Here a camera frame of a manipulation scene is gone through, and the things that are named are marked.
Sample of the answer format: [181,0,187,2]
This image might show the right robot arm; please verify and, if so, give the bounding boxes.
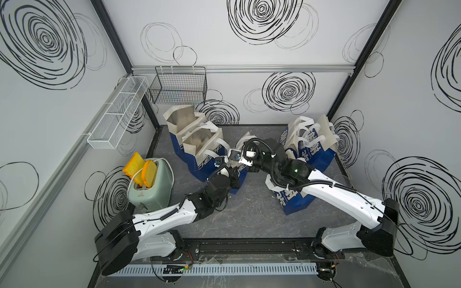
[228,136,399,259]

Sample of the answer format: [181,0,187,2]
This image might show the black wire basket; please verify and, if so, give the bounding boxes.
[149,66,208,105]

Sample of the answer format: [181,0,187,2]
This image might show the rear yellow toast slice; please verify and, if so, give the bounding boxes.
[122,152,145,178]

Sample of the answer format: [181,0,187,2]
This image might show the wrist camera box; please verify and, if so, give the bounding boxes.
[212,156,227,175]
[228,149,253,167]

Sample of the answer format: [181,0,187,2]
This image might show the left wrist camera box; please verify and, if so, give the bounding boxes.
[212,156,227,175]

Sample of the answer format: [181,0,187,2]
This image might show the white wire mesh shelf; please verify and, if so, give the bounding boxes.
[87,76,148,150]

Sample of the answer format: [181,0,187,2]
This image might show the yellow toast slice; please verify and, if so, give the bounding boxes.
[141,160,157,188]
[122,152,145,178]

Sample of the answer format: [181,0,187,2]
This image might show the mint green toaster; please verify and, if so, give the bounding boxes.
[127,158,174,214]

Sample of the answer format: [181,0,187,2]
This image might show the front yellow toast slice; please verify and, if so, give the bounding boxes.
[141,160,157,188]

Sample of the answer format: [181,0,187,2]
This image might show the slotted grey cable duct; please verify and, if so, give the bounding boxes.
[111,263,318,277]

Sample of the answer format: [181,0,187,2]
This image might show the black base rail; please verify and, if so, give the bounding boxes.
[108,234,370,266]

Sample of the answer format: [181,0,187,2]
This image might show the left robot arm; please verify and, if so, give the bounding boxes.
[94,164,240,276]

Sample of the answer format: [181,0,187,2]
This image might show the blue beige takeout bag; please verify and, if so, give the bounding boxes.
[230,132,255,194]
[298,115,340,172]
[278,116,315,159]
[265,175,316,216]
[163,105,206,162]
[182,121,230,182]

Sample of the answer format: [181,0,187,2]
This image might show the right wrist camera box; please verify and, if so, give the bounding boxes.
[228,149,253,167]

